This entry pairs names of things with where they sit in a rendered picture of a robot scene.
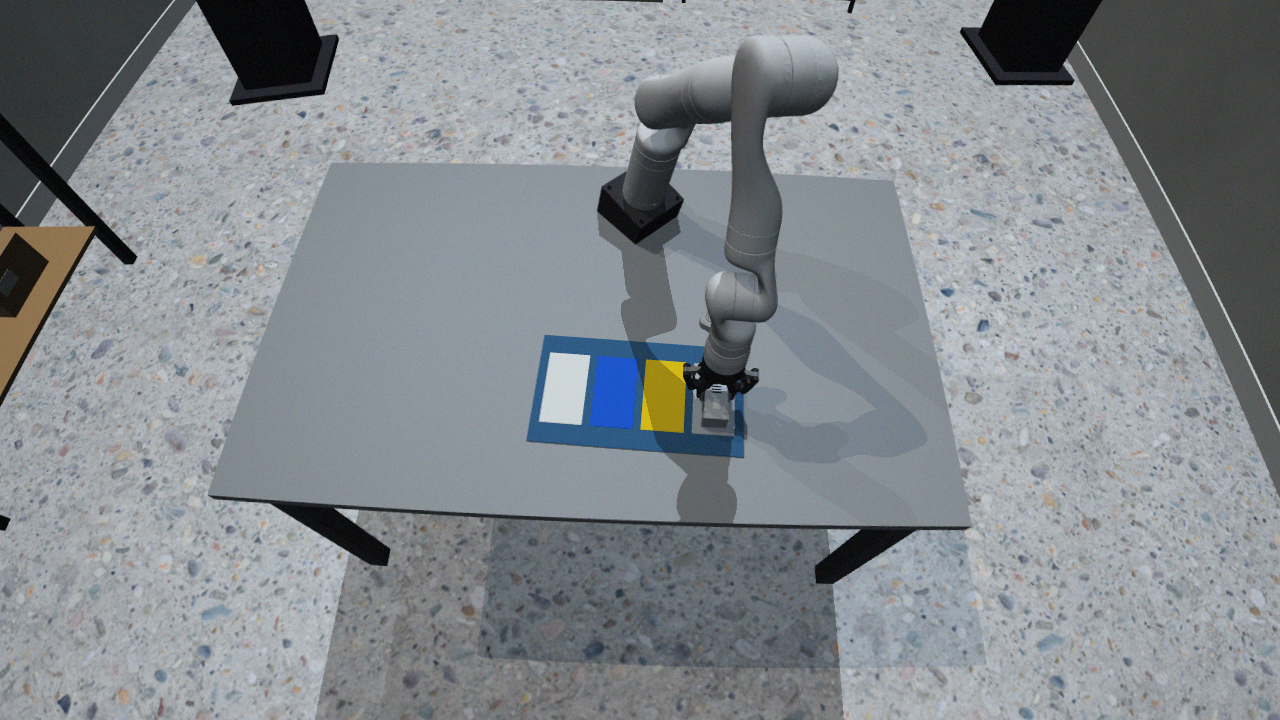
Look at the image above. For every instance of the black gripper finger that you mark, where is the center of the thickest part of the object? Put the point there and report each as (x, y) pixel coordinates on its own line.
(745, 384)
(700, 384)

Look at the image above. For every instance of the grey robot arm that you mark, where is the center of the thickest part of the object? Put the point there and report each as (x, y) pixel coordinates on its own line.
(772, 76)

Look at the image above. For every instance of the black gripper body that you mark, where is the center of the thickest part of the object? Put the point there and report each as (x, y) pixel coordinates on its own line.
(705, 372)

